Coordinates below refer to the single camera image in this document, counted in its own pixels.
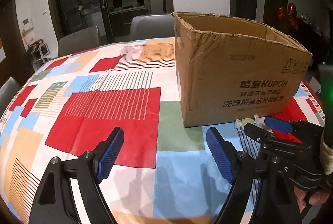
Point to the cluttered shelf rack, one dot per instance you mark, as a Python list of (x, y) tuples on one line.
[(39, 54)]

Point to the grey chair behind table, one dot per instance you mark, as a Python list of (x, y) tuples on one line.
[(151, 26)]

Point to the red foil balloon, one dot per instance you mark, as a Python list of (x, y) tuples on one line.
[(288, 16)]

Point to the brown cardboard box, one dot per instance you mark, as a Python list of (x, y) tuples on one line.
[(232, 68)]

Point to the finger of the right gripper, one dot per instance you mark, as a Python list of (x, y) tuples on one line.
[(264, 137), (279, 125)]

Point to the person's right hand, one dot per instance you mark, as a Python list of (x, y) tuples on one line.
[(318, 198)]

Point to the pale yellow candy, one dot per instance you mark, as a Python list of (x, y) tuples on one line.
[(255, 120)]

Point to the colourful patchwork tablecloth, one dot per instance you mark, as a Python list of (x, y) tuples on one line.
[(164, 171)]

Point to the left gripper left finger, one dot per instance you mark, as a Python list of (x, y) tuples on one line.
[(54, 201)]

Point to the grey chair on left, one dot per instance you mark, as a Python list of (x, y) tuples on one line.
[(81, 40)]

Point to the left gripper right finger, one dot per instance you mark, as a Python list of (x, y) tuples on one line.
[(276, 200)]

